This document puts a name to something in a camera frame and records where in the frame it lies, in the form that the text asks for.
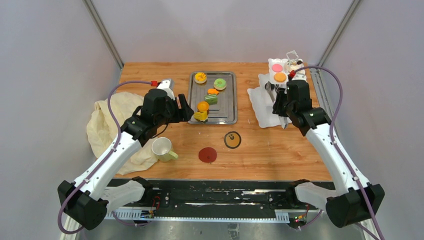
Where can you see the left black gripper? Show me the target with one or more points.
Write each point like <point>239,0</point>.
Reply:
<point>183,114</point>

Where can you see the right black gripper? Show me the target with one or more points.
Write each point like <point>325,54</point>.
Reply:
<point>281,95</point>

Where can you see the yellow cake slice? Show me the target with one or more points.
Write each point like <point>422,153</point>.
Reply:
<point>201,116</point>

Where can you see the orange macaron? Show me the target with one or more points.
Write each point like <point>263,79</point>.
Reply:
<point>203,106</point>

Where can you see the orange biscuit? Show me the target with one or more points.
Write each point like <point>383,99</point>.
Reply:
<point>280,77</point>

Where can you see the white three-tier dessert stand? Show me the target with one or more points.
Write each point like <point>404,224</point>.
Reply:
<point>263,97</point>

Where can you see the steel baking tray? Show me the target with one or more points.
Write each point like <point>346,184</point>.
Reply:
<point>225,110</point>

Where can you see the orange star cookie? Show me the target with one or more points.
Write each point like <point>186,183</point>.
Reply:
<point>212,91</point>

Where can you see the white chocolate donut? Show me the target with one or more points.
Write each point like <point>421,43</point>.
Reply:
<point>294,65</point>

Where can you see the pink macaron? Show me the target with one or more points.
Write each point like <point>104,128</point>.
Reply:
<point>277,68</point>

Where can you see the green frosted donut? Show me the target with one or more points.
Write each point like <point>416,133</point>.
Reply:
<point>220,84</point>

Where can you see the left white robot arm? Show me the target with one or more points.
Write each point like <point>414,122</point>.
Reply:
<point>87,200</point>

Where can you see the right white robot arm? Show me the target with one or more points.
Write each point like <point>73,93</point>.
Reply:
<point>354,198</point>

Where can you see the green layered cake roll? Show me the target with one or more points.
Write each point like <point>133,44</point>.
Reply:
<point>211,99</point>

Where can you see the yellow flower tart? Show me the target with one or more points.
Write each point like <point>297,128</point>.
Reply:
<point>200,77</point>

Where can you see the red apple coaster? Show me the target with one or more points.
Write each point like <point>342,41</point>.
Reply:
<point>207,155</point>

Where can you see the yellow face coaster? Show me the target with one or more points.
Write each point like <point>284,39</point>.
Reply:
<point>232,140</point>

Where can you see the cream cloth bag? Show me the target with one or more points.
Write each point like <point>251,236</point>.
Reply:
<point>101,130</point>

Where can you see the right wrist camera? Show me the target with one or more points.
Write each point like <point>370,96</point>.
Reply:
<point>299,75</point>

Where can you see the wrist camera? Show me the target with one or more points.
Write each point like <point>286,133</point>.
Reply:
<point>299,75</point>
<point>167,85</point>

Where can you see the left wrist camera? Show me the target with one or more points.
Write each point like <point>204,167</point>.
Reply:
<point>167,85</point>

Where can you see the green handled white mug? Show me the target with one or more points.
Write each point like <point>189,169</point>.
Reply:
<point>162,148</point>

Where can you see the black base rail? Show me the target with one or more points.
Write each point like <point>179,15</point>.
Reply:
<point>217,201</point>

